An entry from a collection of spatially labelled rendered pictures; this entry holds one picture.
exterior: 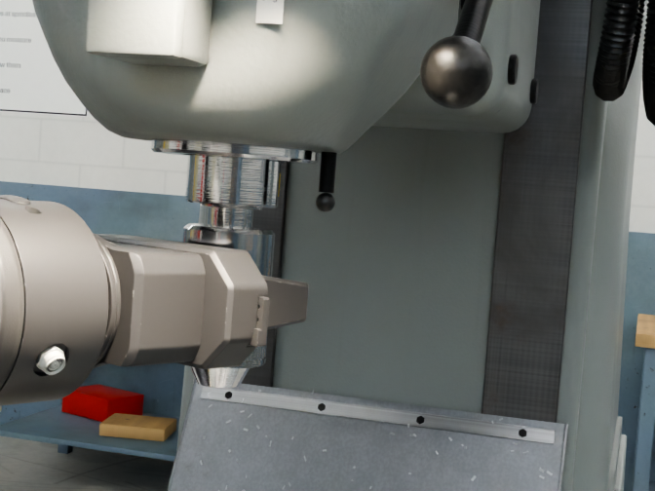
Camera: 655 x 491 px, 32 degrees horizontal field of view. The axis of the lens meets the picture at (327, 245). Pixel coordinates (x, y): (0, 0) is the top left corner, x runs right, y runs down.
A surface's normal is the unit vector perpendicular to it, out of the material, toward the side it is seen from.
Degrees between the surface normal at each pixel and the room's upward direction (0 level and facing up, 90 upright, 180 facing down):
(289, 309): 90
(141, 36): 90
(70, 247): 53
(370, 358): 90
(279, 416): 63
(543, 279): 90
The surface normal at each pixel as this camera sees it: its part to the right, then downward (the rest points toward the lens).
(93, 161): -0.27, 0.03
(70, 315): 0.75, 0.11
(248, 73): 0.00, 0.29
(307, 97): 0.39, 0.70
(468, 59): 0.22, -0.18
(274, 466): -0.22, -0.40
